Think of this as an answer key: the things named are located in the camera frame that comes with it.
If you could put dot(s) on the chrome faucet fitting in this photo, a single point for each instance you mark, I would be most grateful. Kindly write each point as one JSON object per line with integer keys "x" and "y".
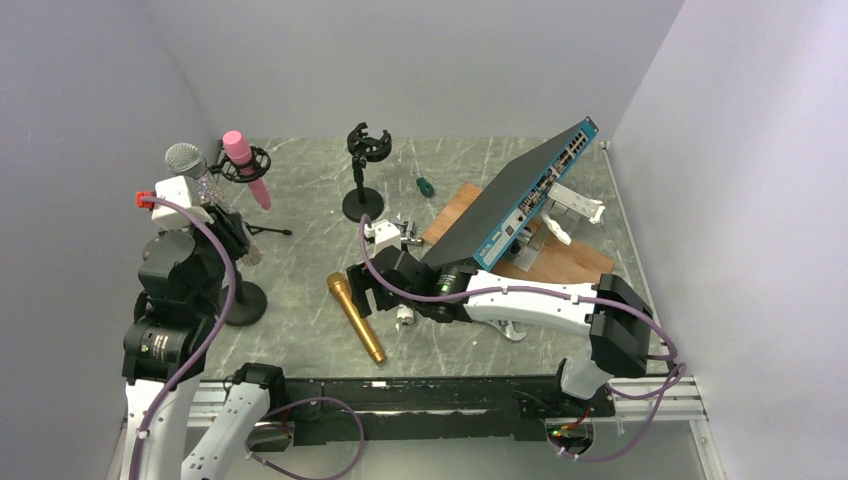
{"x": 408, "y": 230}

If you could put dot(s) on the rhinestone silver microphone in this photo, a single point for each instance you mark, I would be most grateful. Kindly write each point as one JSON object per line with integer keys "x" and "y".
{"x": 186, "y": 159}

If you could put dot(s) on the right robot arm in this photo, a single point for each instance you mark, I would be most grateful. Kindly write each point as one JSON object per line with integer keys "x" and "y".
{"x": 614, "y": 320}

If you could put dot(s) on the gold microphone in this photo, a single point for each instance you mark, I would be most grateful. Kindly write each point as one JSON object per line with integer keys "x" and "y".
{"x": 340, "y": 289}

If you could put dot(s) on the black tripod shock-mount stand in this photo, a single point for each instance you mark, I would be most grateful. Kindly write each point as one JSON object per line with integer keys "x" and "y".
{"x": 258, "y": 165}

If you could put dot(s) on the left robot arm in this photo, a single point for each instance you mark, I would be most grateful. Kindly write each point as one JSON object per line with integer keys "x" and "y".
{"x": 189, "y": 283}

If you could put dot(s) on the black aluminium front rail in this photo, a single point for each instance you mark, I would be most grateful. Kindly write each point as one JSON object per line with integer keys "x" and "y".
{"x": 525, "y": 408}

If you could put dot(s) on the red handled adjustable wrench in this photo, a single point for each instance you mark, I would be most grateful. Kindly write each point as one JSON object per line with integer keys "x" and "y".
{"x": 508, "y": 330}

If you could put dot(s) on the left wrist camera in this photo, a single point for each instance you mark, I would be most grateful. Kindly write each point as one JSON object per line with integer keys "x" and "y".
{"x": 181, "y": 191}

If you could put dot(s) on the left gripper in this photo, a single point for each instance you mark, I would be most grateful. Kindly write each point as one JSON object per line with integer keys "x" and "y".
{"x": 229, "y": 225}

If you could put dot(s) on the pink microphone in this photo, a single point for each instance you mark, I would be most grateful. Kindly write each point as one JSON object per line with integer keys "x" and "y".
{"x": 237, "y": 147}

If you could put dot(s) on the white metal bracket stand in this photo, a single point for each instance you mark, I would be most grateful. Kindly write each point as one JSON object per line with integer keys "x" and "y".
{"x": 559, "y": 216}

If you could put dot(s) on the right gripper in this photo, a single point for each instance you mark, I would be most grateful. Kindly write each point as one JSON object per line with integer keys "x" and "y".
{"x": 360, "y": 284}

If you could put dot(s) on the wooden board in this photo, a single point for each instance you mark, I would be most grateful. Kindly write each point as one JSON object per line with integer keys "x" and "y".
{"x": 544, "y": 259}

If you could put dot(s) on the black round-base clip stand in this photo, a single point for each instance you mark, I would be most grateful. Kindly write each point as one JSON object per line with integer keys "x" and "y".
{"x": 249, "y": 305}

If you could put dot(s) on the green screwdriver handle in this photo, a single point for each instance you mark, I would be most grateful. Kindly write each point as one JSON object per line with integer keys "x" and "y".
{"x": 425, "y": 187}

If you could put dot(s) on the blue network switch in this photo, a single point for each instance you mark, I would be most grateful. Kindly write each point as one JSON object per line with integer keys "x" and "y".
{"x": 493, "y": 221}

